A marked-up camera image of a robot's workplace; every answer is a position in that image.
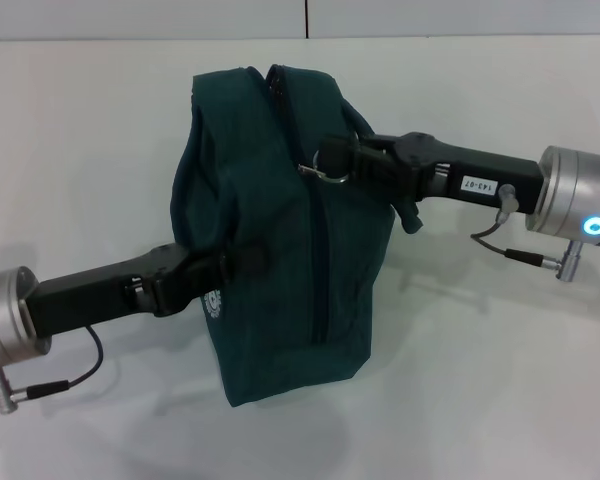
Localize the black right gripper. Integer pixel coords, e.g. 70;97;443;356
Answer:
317;131;546;211

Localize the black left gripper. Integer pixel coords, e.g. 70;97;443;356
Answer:
24;243;270;340

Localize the metal zipper pull ring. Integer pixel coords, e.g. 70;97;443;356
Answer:
298;149;351;185

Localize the dark teal insulated lunch bag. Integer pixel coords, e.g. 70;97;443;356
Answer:
171;63;426;409

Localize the grey right arm cable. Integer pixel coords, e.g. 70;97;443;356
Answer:
470;183;564;267

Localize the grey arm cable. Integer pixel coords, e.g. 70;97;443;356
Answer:
27;325;105;399
470;183;564;267

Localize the grey left arm cable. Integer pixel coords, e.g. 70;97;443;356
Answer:
27;325;105;399

